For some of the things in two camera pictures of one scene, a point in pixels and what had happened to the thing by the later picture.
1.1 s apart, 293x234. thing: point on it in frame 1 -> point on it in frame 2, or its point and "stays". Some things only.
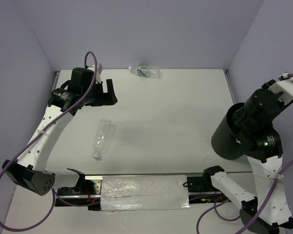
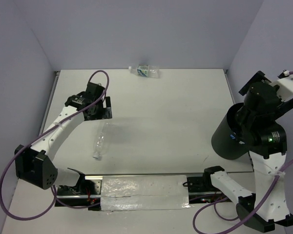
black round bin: x=227 y=142 stays
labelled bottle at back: x=148 y=70 stays
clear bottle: x=103 y=138 stays
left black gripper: x=106 y=99 -> x=105 y=113
